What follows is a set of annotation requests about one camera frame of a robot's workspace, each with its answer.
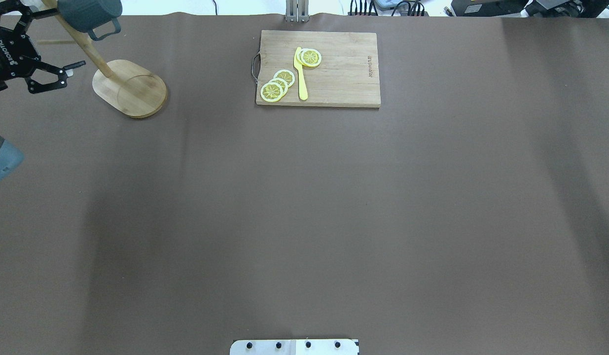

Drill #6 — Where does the wooden cutting board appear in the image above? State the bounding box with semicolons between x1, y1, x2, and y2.
255;30;381;108

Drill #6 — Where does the wooden cup storage rack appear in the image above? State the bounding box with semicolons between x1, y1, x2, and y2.
23;0;168;118

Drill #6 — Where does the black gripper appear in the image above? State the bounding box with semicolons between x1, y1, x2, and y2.
0;0;86;94

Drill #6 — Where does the lemon slice under knife tip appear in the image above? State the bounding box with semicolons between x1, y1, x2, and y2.
296;48;322;68

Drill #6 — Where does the aluminium frame post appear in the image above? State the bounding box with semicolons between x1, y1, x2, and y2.
285;0;310;23

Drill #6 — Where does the lemon slice of row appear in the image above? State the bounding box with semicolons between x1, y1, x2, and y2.
268;78;289;95
259;81;285;103
273;69;296;87

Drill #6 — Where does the upper lemon slice of row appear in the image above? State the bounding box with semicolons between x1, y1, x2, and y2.
273;69;296;87

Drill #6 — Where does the blue mug yellow inside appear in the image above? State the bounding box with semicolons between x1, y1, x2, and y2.
58;0;123;42

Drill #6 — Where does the yellow plastic knife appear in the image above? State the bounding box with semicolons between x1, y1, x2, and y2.
293;47;309;101

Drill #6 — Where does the lower lemon slice of row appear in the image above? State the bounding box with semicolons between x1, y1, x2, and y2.
259;81;285;103

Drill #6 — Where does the middle lemon slice of row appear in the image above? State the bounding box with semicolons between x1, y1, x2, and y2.
268;78;289;95

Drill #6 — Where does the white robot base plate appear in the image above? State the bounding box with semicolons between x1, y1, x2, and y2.
229;338;360;355

